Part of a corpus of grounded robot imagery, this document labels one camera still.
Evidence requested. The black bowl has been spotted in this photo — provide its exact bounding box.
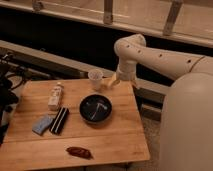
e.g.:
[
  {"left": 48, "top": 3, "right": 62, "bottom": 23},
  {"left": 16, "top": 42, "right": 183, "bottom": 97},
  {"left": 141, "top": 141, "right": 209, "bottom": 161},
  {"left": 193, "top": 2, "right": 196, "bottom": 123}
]
[{"left": 79, "top": 94, "right": 112, "bottom": 123}]

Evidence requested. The blue sponge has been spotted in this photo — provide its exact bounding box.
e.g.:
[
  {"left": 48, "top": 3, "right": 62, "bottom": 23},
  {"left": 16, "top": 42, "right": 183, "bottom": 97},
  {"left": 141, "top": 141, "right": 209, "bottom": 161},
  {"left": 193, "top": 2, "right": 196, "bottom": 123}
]
[{"left": 32, "top": 115, "right": 53, "bottom": 135}]

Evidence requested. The white small bottle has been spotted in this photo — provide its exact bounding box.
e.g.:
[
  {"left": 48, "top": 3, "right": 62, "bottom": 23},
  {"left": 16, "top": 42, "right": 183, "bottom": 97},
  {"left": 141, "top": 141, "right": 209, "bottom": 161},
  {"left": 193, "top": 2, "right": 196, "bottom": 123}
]
[{"left": 48, "top": 82, "right": 64, "bottom": 111}]

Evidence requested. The clear plastic cup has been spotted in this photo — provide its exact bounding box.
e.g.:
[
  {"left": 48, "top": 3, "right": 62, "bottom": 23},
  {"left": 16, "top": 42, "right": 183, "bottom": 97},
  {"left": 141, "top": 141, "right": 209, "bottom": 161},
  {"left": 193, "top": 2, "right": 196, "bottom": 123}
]
[{"left": 88, "top": 69, "right": 103, "bottom": 91}]

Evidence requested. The dark red snack bag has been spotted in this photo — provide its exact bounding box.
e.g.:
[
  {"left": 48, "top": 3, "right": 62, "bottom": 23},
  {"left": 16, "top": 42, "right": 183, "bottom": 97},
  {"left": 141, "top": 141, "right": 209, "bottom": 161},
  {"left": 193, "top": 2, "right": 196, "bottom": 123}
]
[{"left": 66, "top": 147, "right": 92, "bottom": 159}]

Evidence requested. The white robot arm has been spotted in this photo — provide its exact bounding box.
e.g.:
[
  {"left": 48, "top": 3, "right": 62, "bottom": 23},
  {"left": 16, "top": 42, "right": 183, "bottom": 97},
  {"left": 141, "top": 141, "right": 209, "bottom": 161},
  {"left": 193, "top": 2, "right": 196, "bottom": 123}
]
[{"left": 109, "top": 34, "right": 213, "bottom": 171}]

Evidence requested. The metal window railing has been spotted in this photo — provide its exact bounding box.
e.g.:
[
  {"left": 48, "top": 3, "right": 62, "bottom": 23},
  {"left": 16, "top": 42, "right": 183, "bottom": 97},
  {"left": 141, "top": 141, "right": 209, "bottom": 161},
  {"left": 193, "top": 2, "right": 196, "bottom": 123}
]
[{"left": 0, "top": 0, "right": 213, "bottom": 48}]

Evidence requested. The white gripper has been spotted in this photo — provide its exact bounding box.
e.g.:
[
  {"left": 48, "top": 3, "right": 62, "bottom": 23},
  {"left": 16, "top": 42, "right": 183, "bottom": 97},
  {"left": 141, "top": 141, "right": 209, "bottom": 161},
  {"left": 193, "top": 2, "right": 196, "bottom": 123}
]
[{"left": 107, "top": 61, "right": 137, "bottom": 88}]

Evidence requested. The black equipment with cables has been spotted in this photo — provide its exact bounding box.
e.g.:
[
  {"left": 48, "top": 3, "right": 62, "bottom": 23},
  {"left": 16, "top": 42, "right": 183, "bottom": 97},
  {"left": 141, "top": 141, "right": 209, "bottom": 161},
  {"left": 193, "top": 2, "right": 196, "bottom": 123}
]
[{"left": 0, "top": 52, "right": 25, "bottom": 146}]

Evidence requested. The black rectangular box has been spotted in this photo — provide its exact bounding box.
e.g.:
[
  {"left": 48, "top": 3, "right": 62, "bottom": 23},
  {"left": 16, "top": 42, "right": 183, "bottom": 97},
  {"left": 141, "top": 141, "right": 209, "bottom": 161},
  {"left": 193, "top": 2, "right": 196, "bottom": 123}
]
[{"left": 49, "top": 107, "right": 69, "bottom": 135}]

